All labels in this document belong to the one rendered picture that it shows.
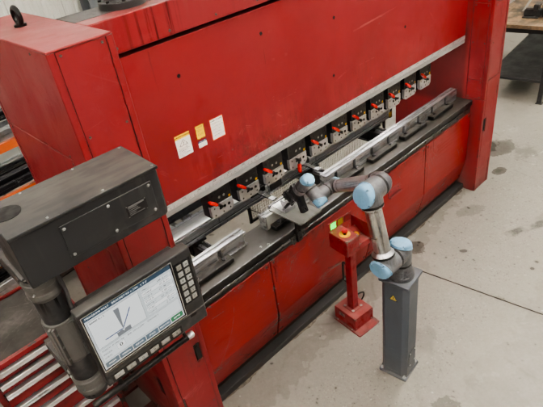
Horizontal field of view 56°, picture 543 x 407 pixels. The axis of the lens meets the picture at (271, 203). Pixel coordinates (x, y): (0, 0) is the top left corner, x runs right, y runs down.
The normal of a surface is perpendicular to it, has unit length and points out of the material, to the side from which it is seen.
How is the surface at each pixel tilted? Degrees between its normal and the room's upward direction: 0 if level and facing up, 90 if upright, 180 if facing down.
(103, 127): 90
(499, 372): 0
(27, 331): 0
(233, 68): 90
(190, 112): 90
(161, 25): 90
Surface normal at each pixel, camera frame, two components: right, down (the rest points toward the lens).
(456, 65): -0.71, 0.47
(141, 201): 0.68, 0.33
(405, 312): 0.11, 0.54
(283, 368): -0.13, -0.82
